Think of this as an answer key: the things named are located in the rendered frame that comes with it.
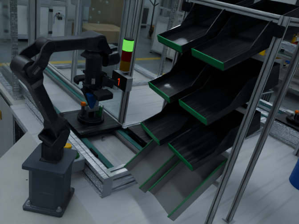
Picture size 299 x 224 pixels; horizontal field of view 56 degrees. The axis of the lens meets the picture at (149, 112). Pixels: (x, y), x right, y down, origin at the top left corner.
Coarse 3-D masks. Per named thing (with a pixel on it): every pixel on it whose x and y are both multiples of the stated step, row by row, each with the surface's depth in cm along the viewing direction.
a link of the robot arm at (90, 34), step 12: (60, 36) 83; (72, 36) 86; (84, 36) 87; (96, 36) 88; (24, 48) 78; (36, 48) 79; (48, 48) 77; (60, 48) 81; (72, 48) 84; (84, 48) 88; (96, 48) 90; (36, 60) 74; (48, 60) 78; (36, 72) 75
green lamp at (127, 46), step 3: (123, 42) 131; (126, 42) 129; (129, 42) 129; (132, 42) 130; (123, 45) 131; (126, 45) 130; (129, 45) 130; (132, 45) 131; (123, 48) 131; (126, 48) 130; (129, 48) 131; (132, 48) 132; (129, 51) 131
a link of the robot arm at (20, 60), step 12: (12, 60) 76; (24, 60) 74; (24, 72) 73; (24, 84) 80; (36, 84) 79; (36, 96) 81; (48, 96) 85; (48, 108) 86; (48, 120) 88; (60, 120) 91; (48, 132) 94; (60, 132) 92
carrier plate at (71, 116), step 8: (64, 112) 148; (72, 112) 150; (104, 112) 156; (72, 120) 142; (104, 120) 148; (112, 120) 150; (72, 128) 137; (80, 128) 136; (88, 128) 138; (96, 128) 139; (104, 128) 141; (112, 128) 143; (120, 128) 147; (80, 136) 132
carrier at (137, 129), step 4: (140, 124) 151; (128, 128) 146; (132, 128) 146; (136, 128) 147; (140, 128) 147; (132, 132) 143; (136, 132) 143; (140, 132) 144; (144, 132) 144; (136, 136) 141; (140, 136) 140; (144, 136) 141; (148, 136) 141; (140, 140) 139; (144, 140) 137; (148, 140) 138; (144, 144) 137
